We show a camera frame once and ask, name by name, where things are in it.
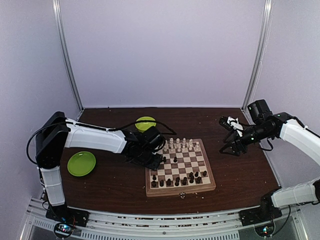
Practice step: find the green plate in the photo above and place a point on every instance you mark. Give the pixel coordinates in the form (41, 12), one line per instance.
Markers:
(81, 163)

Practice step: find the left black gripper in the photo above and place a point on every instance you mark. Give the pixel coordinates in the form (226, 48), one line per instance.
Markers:
(153, 166)

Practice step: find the green bowl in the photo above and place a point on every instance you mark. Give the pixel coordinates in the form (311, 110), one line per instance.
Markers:
(144, 123)

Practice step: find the wooden chess board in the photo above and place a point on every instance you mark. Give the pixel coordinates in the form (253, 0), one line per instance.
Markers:
(185, 169)

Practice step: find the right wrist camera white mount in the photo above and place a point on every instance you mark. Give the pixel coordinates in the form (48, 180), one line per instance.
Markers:
(231, 124)

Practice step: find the right aluminium corner post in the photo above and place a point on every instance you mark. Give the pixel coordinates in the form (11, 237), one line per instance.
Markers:
(261, 47)

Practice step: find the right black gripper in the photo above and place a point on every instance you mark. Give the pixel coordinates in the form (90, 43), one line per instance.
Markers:
(234, 143)

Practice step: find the aluminium front rail frame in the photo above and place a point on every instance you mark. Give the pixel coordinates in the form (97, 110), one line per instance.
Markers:
(221, 225)

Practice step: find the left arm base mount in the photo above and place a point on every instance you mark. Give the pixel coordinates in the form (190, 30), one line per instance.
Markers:
(65, 226)

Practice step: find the left aluminium corner post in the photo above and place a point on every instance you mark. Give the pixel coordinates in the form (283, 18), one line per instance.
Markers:
(56, 4)

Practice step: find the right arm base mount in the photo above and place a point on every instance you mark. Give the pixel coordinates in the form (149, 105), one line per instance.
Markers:
(262, 221)

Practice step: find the aluminium corner post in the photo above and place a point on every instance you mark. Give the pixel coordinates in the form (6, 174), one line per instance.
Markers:
(261, 47)
(56, 4)

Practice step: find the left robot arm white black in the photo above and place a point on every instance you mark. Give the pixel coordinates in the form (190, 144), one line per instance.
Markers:
(60, 132)

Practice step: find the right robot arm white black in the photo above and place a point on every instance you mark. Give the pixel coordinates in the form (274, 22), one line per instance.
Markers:
(268, 126)

